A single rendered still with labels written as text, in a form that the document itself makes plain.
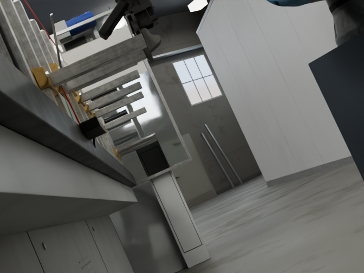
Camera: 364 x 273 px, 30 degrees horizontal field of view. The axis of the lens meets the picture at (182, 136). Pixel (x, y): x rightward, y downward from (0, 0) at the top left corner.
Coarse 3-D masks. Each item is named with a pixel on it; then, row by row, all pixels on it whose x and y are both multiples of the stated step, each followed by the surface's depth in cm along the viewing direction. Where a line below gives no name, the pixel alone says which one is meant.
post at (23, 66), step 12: (0, 12) 129; (0, 24) 129; (0, 36) 129; (12, 36) 129; (0, 48) 128; (12, 48) 128; (12, 60) 127; (24, 60) 129; (24, 72) 128; (36, 84) 131
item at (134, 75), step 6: (132, 72) 260; (138, 72) 261; (120, 78) 260; (126, 78) 260; (132, 78) 260; (138, 78) 263; (102, 84) 260; (108, 84) 260; (114, 84) 260; (120, 84) 260; (90, 90) 259; (96, 90) 259; (102, 90) 259; (108, 90) 261; (84, 96) 259; (90, 96) 259; (96, 96) 262
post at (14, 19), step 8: (0, 0) 156; (8, 0) 156; (8, 8) 156; (8, 16) 155; (16, 16) 156; (16, 24) 155; (16, 32) 155; (24, 32) 155; (24, 40) 155; (24, 48) 155; (32, 48) 157; (24, 56) 155; (32, 56) 155; (32, 64) 154; (48, 88) 154; (48, 96) 154; (56, 104) 154
